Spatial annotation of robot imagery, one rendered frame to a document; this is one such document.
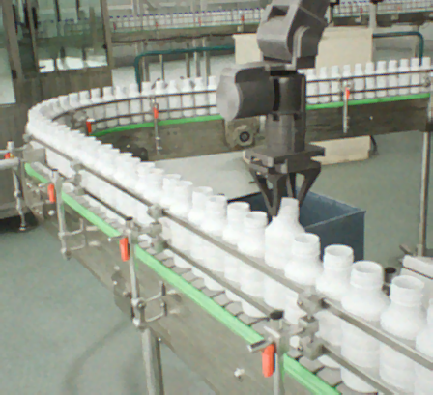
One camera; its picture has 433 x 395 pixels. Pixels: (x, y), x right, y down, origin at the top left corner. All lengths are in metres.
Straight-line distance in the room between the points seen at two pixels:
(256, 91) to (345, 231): 0.84
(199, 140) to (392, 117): 0.97
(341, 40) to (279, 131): 4.55
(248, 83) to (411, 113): 2.32
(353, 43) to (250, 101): 4.65
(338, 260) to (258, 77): 0.26
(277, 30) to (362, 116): 2.15
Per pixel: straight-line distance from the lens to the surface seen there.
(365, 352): 0.78
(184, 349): 1.18
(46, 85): 6.21
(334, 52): 5.34
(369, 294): 0.76
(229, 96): 0.78
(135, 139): 2.60
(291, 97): 0.81
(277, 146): 0.83
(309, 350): 0.82
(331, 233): 1.52
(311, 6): 0.82
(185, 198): 1.10
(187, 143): 2.66
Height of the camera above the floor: 1.49
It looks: 17 degrees down
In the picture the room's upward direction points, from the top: 3 degrees counter-clockwise
